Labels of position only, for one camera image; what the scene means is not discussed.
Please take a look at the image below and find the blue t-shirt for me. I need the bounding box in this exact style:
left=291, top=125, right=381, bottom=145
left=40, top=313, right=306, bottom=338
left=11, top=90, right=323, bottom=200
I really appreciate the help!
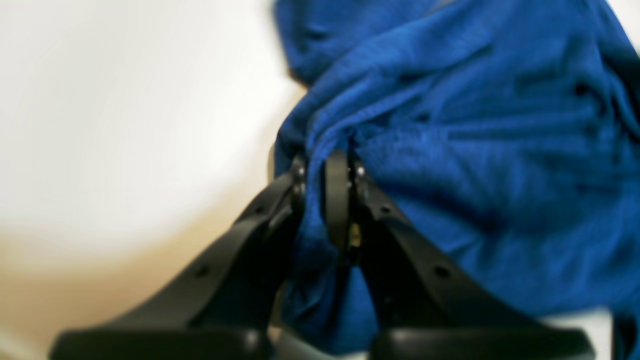
left=274, top=0, right=640, bottom=360

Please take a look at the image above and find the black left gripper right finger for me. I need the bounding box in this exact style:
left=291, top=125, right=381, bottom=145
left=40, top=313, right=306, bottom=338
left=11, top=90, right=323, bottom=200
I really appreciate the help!
left=324, top=150, right=595, bottom=360

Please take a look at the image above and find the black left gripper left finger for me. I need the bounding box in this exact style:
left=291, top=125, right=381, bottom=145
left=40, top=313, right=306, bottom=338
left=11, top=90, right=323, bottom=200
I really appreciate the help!
left=50, top=156, right=306, bottom=360

